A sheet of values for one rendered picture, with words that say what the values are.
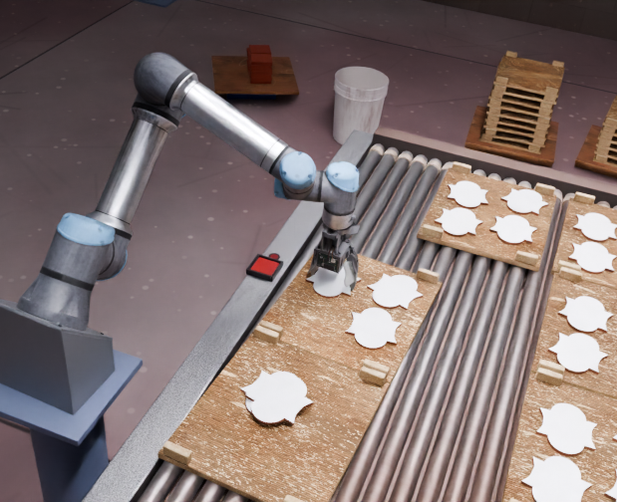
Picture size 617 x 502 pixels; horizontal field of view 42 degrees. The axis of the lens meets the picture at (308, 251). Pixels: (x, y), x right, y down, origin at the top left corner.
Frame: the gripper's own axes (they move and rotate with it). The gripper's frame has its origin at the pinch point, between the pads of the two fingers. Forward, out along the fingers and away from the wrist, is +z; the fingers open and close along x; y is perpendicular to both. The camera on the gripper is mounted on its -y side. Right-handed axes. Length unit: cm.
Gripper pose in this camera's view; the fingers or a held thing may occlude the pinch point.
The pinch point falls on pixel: (333, 279)
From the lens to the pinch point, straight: 207.8
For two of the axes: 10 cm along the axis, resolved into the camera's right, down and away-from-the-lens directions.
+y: -4.2, 5.4, -7.3
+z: -0.7, 7.8, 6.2
